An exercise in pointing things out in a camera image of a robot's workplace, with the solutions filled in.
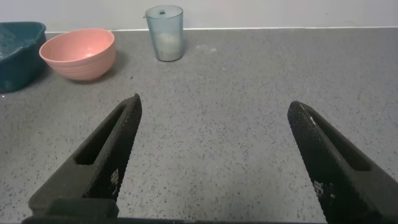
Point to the pink ribbed bowl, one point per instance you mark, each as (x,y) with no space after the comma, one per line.
(77,59)

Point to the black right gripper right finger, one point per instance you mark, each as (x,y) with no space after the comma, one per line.
(335,174)

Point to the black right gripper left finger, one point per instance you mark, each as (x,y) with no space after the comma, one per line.
(102,165)

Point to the teal square plastic tray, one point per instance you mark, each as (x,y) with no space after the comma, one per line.
(17,62)

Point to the beige speckled powder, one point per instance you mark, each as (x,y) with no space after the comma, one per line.
(168,46)

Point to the ribbed translucent plastic cup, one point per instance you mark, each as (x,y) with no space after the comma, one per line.
(164,25)

